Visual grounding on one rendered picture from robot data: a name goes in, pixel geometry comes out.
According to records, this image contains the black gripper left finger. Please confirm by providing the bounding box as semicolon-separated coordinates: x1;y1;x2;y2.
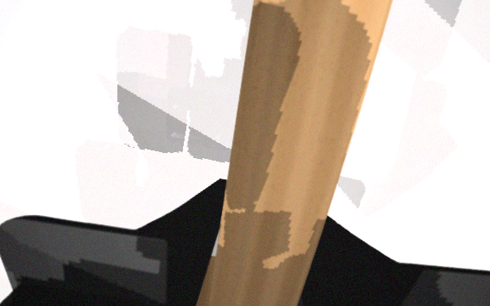
0;178;227;306

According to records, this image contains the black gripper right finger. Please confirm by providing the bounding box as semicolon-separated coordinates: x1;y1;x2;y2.
298;215;490;306

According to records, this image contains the brown wooden board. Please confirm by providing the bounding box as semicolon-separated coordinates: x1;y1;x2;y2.
208;0;393;306

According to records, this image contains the wooden post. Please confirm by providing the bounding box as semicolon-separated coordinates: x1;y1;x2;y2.
196;256;215;306

